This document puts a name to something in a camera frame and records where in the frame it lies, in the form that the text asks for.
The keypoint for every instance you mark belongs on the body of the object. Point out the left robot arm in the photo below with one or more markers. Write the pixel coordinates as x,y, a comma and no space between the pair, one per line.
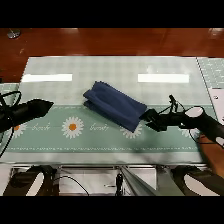
26,111

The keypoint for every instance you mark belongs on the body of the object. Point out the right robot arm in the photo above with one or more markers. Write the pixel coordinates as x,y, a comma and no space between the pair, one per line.
206,123

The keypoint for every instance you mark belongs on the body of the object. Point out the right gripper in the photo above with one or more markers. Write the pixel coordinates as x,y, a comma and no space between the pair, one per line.
161,120

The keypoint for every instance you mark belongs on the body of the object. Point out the blue T-shirt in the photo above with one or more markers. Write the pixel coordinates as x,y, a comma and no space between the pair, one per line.
115,105

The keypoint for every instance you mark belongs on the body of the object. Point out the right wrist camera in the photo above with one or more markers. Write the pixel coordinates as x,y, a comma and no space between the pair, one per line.
172,101

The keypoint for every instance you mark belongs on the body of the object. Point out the silver frame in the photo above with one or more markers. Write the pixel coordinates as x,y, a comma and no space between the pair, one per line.
140,185

